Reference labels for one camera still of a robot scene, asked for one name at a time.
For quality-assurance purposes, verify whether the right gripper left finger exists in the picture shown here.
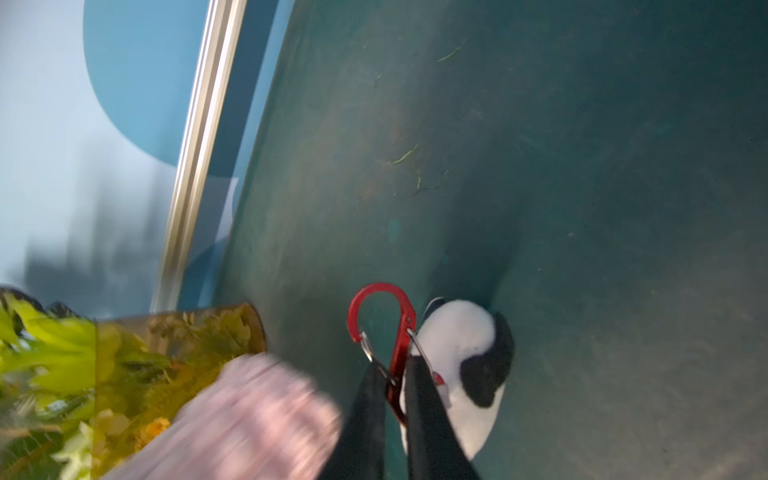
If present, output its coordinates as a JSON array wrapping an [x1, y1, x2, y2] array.
[[318, 361, 389, 480]]

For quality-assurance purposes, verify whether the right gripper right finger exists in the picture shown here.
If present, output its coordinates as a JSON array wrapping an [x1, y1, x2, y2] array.
[[405, 356, 480, 480]]

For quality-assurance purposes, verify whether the red carabiner clip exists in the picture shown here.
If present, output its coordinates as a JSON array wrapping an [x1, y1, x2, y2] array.
[[346, 282, 417, 426]]

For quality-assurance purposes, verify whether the pink knitted bag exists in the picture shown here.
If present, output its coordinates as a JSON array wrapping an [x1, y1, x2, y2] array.
[[106, 353, 342, 480]]

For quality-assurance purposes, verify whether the panda plush decoration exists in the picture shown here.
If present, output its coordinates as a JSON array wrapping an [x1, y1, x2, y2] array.
[[410, 297, 515, 460]]

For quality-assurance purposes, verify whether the flower bouquet in amber vase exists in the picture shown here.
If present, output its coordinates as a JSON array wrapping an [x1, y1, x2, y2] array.
[[1, 287, 266, 479]]

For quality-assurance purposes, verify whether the aluminium back frame bar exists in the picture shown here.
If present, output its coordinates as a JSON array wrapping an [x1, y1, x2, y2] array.
[[150, 0, 247, 314]]

